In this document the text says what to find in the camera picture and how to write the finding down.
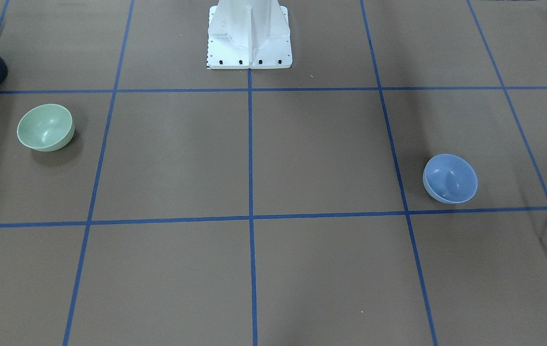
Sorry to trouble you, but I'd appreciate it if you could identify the blue bowl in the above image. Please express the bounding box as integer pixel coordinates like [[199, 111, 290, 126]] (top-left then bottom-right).
[[422, 153, 479, 204]]

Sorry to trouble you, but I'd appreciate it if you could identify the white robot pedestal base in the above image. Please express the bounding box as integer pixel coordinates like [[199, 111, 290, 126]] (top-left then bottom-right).
[[206, 0, 293, 70]]

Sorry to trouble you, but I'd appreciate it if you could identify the green bowl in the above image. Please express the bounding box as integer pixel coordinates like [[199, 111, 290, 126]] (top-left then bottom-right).
[[16, 104, 75, 152]]

